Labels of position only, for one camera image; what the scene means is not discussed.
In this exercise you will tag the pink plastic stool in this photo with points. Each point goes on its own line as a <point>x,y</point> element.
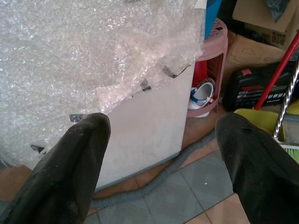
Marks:
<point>213,49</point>

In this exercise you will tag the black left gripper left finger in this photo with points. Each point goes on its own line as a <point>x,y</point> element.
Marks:
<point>65,175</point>

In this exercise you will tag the blue plastic basket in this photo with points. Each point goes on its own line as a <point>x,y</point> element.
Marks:
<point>212,16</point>

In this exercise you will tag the dark plastic bag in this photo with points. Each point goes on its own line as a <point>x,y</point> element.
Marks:
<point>279,9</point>

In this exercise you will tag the black plastic tool case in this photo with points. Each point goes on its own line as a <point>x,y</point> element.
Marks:
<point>245,93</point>

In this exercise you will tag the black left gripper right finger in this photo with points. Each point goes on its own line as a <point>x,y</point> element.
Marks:
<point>261,175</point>

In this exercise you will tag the white blue sneaker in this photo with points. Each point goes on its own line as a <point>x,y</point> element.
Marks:
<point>202,93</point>

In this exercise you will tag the white top-load washing machine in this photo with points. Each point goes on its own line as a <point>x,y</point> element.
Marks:
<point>144,130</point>

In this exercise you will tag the clear bubble wrap sheet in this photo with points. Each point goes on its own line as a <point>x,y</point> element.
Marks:
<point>70,58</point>

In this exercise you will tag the red plastic container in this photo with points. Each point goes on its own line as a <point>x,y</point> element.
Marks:
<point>199,72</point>

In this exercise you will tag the brown cardboard box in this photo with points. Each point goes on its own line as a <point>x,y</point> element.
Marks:
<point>254,14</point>
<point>247,53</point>

